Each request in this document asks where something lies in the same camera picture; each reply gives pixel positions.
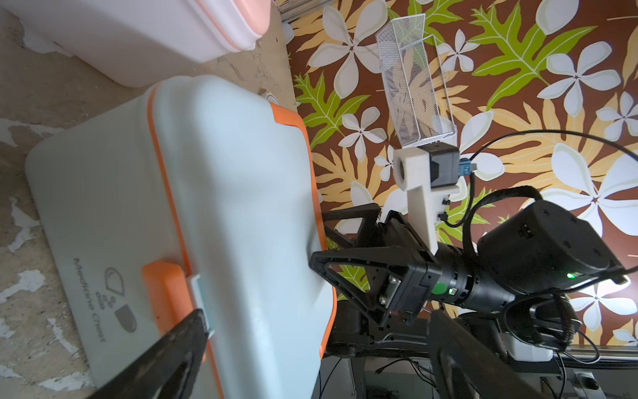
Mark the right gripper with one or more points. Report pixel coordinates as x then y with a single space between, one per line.
396 279

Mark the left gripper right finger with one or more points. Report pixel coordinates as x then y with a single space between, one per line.
465 368

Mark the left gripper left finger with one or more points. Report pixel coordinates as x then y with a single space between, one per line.
168 369

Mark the blue orange first aid kit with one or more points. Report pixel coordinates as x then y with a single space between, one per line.
196 195

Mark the white first aid kit box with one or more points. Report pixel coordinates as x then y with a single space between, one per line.
137 43

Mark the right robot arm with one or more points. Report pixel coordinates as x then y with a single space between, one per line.
519 274

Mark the white mesh basket right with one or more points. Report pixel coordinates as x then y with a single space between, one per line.
415 82

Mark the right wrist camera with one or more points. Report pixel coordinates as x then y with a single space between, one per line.
429 175

